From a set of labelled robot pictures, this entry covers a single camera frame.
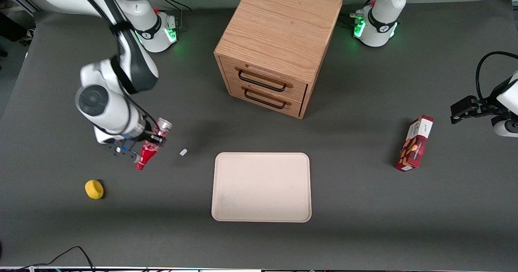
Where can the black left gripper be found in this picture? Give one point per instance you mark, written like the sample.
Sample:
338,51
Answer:
487,105

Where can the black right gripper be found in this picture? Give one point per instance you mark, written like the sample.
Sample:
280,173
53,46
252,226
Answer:
150,136

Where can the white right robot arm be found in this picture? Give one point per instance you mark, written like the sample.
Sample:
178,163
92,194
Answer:
113,110

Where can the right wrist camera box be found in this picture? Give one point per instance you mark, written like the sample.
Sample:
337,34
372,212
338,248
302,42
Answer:
123,150

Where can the wooden drawer front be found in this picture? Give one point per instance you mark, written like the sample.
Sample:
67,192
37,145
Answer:
263,102
263,75

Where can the red coke bottle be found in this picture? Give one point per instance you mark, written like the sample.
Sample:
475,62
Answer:
147,156

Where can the beige plastic tray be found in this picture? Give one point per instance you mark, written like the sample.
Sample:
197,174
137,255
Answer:
262,187

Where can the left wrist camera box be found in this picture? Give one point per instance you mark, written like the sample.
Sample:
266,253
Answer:
506,128

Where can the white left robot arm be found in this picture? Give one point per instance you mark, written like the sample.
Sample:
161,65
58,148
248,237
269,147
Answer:
384,17

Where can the yellow sponge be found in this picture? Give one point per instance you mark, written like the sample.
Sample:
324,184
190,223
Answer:
94,189

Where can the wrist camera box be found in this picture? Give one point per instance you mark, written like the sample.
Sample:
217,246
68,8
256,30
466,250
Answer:
123,150
506,128

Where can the wooden drawer cabinet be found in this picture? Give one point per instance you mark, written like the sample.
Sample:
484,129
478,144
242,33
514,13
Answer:
279,33

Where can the red snack box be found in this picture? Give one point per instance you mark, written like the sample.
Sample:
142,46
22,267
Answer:
415,144

